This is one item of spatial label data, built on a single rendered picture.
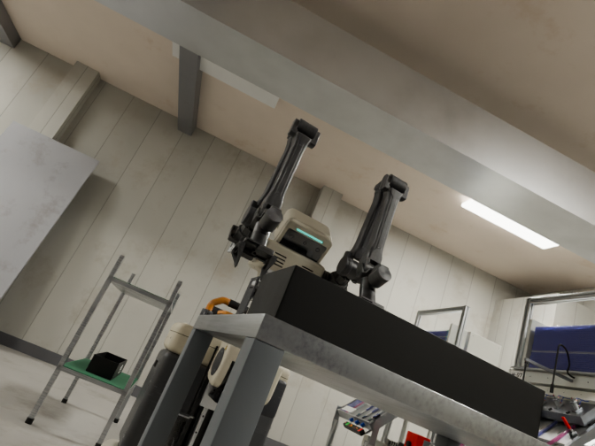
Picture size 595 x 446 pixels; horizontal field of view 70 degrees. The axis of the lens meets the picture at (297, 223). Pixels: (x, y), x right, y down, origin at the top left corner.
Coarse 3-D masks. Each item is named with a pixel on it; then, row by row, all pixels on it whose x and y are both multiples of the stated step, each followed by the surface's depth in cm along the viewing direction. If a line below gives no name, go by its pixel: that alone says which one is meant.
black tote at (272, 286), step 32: (288, 288) 67; (320, 288) 69; (288, 320) 66; (320, 320) 68; (352, 320) 70; (384, 320) 73; (352, 352) 69; (384, 352) 72; (416, 352) 74; (448, 352) 76; (448, 384) 75; (480, 384) 78; (512, 384) 80; (512, 416) 79
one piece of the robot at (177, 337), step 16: (208, 304) 199; (176, 336) 172; (160, 352) 182; (176, 352) 171; (208, 352) 175; (160, 368) 167; (208, 368) 175; (144, 384) 178; (160, 384) 166; (192, 384) 170; (144, 400) 163; (192, 400) 169; (128, 416) 175; (144, 416) 161; (192, 416) 165; (208, 416) 166; (128, 432) 159; (176, 432) 158; (192, 432) 163; (256, 432) 176
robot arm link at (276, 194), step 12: (288, 132) 160; (300, 144) 155; (312, 144) 158; (288, 156) 153; (300, 156) 154; (288, 168) 151; (276, 180) 150; (288, 180) 150; (276, 192) 147; (264, 204) 144; (276, 204) 146
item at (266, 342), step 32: (224, 320) 65; (256, 320) 50; (192, 352) 84; (256, 352) 47; (288, 352) 49; (320, 352) 50; (256, 384) 47; (352, 384) 56; (384, 384) 53; (416, 384) 54; (160, 416) 79; (224, 416) 45; (256, 416) 46; (416, 416) 68; (448, 416) 55; (480, 416) 57
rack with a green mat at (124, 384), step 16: (112, 272) 281; (128, 288) 287; (176, 288) 290; (96, 304) 274; (160, 304) 312; (160, 320) 282; (80, 336) 269; (144, 352) 274; (64, 368) 260; (80, 368) 277; (48, 384) 256; (96, 384) 262; (112, 384) 268; (128, 384) 267; (64, 400) 329; (32, 416) 249; (112, 416) 260
